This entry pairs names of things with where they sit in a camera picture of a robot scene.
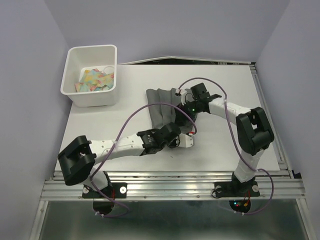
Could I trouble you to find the aluminium rail frame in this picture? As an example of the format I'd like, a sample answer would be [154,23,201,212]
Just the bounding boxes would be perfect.
[30,64,316,240]

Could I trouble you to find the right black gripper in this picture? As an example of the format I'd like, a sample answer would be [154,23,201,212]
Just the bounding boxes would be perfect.
[174,98,201,126]

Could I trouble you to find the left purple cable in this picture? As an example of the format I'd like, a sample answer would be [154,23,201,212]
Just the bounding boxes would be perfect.
[89,102,198,219]

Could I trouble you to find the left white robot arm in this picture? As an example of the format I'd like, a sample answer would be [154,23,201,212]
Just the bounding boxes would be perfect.
[57,122,181,197]

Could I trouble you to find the grey pleated skirt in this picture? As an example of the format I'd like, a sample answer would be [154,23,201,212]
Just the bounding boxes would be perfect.
[146,88,181,129]

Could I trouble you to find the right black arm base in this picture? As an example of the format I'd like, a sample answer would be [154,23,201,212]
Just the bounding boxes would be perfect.
[211,181,260,215]

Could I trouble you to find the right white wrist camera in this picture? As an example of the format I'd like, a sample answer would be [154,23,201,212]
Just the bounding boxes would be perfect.
[175,88,194,106]

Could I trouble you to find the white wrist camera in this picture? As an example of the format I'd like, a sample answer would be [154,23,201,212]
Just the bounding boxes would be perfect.
[178,133,195,148]
[175,88,194,106]

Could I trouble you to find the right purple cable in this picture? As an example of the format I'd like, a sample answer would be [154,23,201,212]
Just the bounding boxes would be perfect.
[176,76,275,216]

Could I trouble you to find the white plastic bin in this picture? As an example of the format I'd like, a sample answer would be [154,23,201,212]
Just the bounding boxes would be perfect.
[60,44,117,107]

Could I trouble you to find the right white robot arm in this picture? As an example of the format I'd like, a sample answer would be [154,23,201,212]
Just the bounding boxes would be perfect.
[175,83,275,195]

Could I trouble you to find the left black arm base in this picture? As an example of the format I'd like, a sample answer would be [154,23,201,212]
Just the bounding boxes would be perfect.
[81,182,130,218]

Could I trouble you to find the pastel tie-dye skirt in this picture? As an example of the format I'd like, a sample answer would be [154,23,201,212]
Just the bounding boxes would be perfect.
[74,66,115,93]

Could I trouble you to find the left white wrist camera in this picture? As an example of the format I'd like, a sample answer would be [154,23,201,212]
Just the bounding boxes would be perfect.
[178,133,195,148]

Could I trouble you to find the purple cable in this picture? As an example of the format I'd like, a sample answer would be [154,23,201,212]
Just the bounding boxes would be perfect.
[89,102,198,219]
[176,76,275,216]

